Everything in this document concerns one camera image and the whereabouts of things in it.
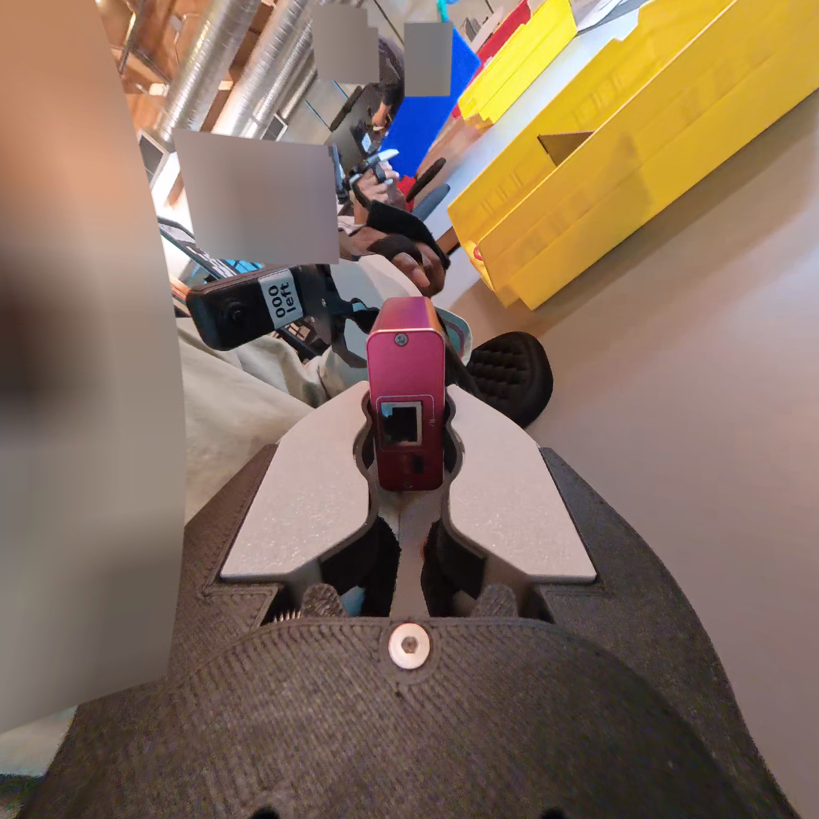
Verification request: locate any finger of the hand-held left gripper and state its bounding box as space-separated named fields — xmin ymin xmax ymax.
xmin=334 ymin=259 xmax=474 ymax=372

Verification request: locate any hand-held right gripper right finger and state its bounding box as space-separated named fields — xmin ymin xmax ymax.
xmin=421 ymin=385 xmax=598 ymax=615

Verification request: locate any red plastic bin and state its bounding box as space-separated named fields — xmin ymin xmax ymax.
xmin=476 ymin=0 xmax=532 ymax=65

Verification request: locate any dark bin divider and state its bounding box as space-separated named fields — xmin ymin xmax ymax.
xmin=537 ymin=130 xmax=596 ymax=167

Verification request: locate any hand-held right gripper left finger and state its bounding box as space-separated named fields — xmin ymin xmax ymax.
xmin=219 ymin=384 xmax=401 ymax=615

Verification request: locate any silver ventilation duct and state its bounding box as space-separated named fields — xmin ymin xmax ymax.
xmin=157 ymin=0 xmax=321 ymax=138

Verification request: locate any person's beige sweater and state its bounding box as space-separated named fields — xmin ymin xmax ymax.
xmin=176 ymin=320 xmax=321 ymax=519

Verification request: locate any black wrist rest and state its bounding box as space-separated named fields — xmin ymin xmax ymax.
xmin=464 ymin=331 xmax=554 ymax=430

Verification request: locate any grey desk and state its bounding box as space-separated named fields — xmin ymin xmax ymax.
xmin=422 ymin=96 xmax=819 ymax=801

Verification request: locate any red ethernet splitter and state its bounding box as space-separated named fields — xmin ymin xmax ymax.
xmin=366 ymin=296 xmax=447 ymax=492

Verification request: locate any blue plastic bin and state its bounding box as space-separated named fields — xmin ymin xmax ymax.
xmin=380 ymin=29 xmax=482 ymax=186

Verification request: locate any yellow plastic bin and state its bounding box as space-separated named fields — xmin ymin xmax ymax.
xmin=456 ymin=0 xmax=578 ymax=122
xmin=447 ymin=0 xmax=819 ymax=311

